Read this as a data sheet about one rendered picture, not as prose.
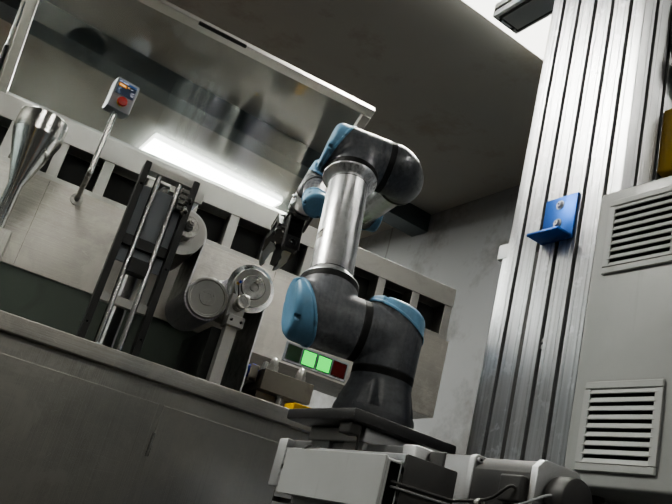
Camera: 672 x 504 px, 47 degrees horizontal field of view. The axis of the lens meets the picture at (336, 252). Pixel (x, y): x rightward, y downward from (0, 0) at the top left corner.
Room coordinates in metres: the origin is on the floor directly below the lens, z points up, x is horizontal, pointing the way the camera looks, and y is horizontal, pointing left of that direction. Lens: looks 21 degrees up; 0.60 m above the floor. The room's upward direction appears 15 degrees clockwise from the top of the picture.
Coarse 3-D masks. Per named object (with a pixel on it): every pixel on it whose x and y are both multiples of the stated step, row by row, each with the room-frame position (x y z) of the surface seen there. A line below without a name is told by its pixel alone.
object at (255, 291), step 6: (252, 276) 2.18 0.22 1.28; (246, 282) 2.18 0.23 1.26; (252, 282) 2.19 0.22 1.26; (246, 288) 2.18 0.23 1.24; (252, 288) 2.18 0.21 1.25; (258, 288) 2.19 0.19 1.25; (264, 288) 2.20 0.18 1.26; (246, 294) 2.18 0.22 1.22; (252, 294) 2.19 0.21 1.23; (258, 294) 2.19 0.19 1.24
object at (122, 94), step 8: (120, 80) 2.00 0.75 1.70; (112, 88) 2.01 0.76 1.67; (120, 88) 2.00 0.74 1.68; (128, 88) 2.01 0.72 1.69; (136, 88) 2.02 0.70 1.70; (112, 96) 1.99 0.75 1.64; (120, 96) 2.01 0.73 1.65; (128, 96) 2.02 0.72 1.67; (136, 96) 2.03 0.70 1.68; (104, 104) 2.02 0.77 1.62; (112, 104) 2.00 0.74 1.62; (120, 104) 2.00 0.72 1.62; (128, 104) 2.02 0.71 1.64; (120, 112) 2.02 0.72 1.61; (128, 112) 2.03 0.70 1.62
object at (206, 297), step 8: (200, 280) 2.14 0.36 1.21; (208, 280) 2.15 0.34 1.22; (216, 280) 2.15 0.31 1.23; (192, 288) 2.13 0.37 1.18; (200, 288) 2.14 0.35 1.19; (208, 288) 2.15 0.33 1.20; (216, 288) 2.16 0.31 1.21; (224, 288) 2.16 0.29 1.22; (192, 296) 2.14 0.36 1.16; (200, 296) 2.14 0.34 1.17; (208, 296) 2.15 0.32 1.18; (216, 296) 2.16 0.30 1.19; (224, 296) 2.17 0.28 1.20; (192, 304) 2.14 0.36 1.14; (200, 304) 2.15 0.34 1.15; (208, 304) 2.15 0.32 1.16; (216, 304) 2.17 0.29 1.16; (224, 304) 2.17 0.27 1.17; (192, 312) 2.16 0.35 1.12; (200, 312) 2.15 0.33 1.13; (208, 312) 2.16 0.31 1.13; (216, 312) 2.17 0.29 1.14
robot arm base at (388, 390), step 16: (352, 368) 1.37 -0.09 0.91; (368, 368) 1.34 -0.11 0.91; (384, 368) 1.33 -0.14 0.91; (352, 384) 1.35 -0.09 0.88; (368, 384) 1.33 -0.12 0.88; (384, 384) 1.32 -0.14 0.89; (400, 384) 1.33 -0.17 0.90; (336, 400) 1.37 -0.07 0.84; (352, 400) 1.33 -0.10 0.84; (368, 400) 1.33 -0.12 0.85; (384, 400) 1.31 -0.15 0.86; (400, 400) 1.33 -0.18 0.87; (384, 416) 1.31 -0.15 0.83; (400, 416) 1.32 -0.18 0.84
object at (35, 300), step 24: (0, 264) 2.26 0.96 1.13; (0, 288) 2.27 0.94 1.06; (24, 288) 2.29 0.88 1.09; (48, 288) 2.31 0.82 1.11; (72, 288) 2.34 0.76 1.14; (24, 312) 2.30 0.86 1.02; (48, 312) 2.32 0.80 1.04; (72, 312) 2.35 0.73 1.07; (96, 312) 2.37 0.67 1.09; (120, 336) 2.41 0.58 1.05; (168, 336) 2.46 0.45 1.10; (168, 360) 2.47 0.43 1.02
